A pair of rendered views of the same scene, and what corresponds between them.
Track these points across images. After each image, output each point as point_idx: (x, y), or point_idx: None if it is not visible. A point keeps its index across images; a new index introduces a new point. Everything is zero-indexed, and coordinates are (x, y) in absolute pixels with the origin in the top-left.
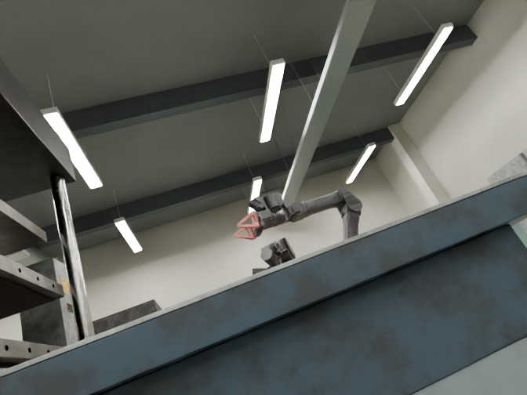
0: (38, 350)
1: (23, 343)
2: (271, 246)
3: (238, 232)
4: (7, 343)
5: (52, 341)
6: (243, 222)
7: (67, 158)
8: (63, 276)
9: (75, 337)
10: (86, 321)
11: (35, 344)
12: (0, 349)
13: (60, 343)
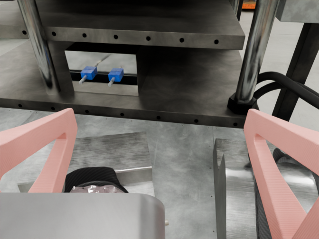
0: (164, 39)
1: (140, 32)
2: None
3: (263, 132)
4: (117, 33)
5: (279, 2)
6: (47, 140)
7: None
8: None
9: (317, 5)
10: (257, 13)
11: (159, 33)
12: (107, 38)
13: (280, 11)
